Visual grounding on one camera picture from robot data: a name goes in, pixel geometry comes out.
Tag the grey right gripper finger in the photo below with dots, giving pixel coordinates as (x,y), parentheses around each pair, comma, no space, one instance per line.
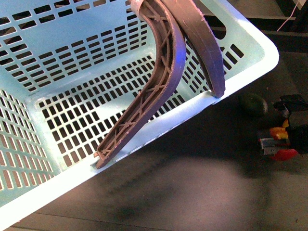
(268,146)

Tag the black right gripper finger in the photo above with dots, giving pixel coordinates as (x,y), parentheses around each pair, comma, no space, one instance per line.
(290,103)

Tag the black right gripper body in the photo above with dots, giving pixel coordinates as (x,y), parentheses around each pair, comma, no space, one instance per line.
(298,128)

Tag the red apple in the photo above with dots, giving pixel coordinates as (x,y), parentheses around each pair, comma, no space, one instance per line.
(284,155)

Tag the brown basket handle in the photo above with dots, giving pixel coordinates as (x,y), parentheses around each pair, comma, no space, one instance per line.
(173,24)

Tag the light blue plastic basket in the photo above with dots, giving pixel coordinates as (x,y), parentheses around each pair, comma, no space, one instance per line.
(69,69)

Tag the red yellow mango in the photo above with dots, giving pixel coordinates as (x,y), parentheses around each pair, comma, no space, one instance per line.
(279,133)

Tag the green avocado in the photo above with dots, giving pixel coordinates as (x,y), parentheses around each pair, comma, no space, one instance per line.
(253,104)

